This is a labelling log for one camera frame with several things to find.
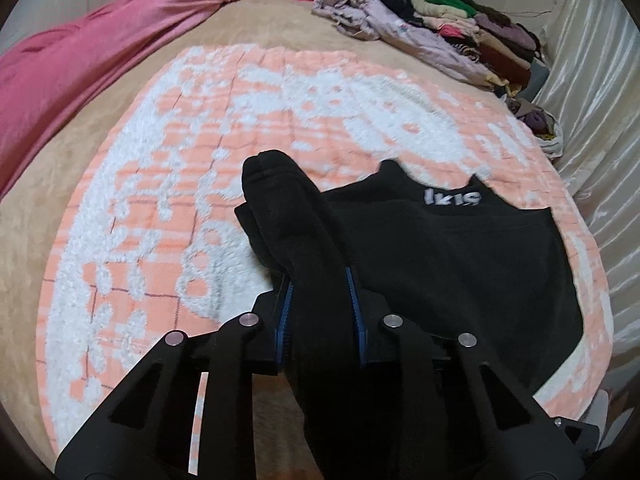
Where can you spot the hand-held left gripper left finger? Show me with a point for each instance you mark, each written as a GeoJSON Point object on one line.
{"type": "Point", "coordinates": [282, 322]}

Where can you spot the beige bed cover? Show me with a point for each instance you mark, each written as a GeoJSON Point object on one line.
{"type": "Point", "coordinates": [75, 185]}

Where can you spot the orange and white fluffy blanket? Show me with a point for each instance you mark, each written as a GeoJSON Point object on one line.
{"type": "Point", "coordinates": [325, 100]}

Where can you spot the lavender garment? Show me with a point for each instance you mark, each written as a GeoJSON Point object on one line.
{"type": "Point", "coordinates": [415, 35]}

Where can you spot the black shirt with orange patches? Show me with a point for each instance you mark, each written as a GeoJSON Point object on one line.
{"type": "Point", "coordinates": [450, 260]}

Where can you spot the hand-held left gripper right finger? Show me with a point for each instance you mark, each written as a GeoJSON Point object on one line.
{"type": "Point", "coordinates": [359, 330]}

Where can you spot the pile of folded clothes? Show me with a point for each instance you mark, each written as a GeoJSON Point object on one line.
{"type": "Point", "coordinates": [495, 35]}

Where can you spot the pink satin duvet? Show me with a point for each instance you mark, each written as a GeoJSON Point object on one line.
{"type": "Point", "coordinates": [100, 40]}

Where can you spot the white satin curtain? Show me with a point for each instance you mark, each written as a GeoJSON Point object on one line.
{"type": "Point", "coordinates": [595, 110]}

